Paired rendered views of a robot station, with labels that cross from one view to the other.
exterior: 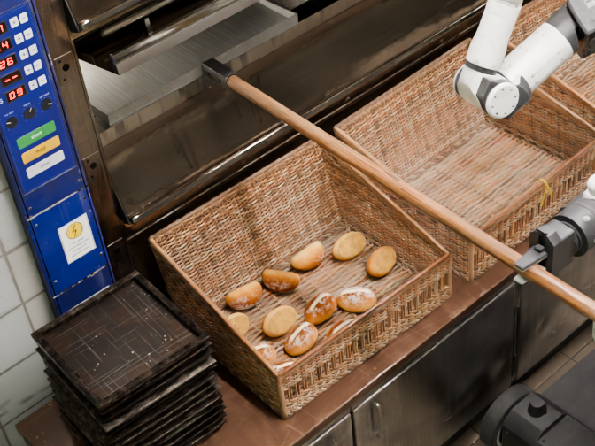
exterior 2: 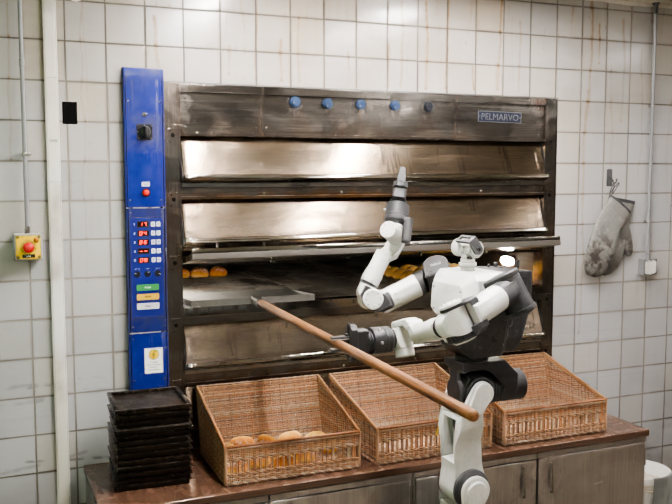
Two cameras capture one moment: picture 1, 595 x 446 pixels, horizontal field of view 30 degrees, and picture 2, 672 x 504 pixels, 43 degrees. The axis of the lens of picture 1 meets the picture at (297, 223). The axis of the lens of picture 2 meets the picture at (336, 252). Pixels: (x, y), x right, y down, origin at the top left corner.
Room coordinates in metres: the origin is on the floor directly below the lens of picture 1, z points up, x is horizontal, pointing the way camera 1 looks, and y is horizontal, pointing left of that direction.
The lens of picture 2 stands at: (-1.25, -1.04, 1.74)
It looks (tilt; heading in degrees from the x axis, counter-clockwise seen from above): 5 degrees down; 14
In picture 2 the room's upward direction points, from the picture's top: straight up
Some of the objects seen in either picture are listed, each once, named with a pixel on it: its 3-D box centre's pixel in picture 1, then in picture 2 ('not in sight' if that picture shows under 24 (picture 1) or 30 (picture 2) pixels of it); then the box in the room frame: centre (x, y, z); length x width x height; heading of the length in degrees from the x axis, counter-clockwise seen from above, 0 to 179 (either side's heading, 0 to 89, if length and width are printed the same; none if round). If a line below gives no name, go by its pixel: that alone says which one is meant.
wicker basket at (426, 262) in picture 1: (303, 267); (275, 425); (1.96, 0.00, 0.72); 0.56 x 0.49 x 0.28; 126
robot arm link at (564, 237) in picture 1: (562, 242); (365, 341); (1.45, -0.48, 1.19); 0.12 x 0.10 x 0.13; 126
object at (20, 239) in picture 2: not in sight; (27, 246); (1.59, 0.86, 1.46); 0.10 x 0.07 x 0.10; 127
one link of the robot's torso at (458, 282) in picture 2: not in sight; (481, 306); (1.81, -0.83, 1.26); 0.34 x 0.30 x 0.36; 41
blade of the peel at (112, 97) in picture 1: (162, 38); (243, 294); (2.31, 0.26, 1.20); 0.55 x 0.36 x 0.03; 126
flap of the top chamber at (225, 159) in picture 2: not in sight; (379, 159); (2.53, -0.31, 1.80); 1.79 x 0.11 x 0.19; 127
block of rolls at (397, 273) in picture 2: not in sight; (440, 273); (3.23, -0.51, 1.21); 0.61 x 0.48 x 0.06; 37
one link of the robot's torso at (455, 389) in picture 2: not in sight; (487, 378); (1.82, -0.85, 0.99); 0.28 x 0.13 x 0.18; 126
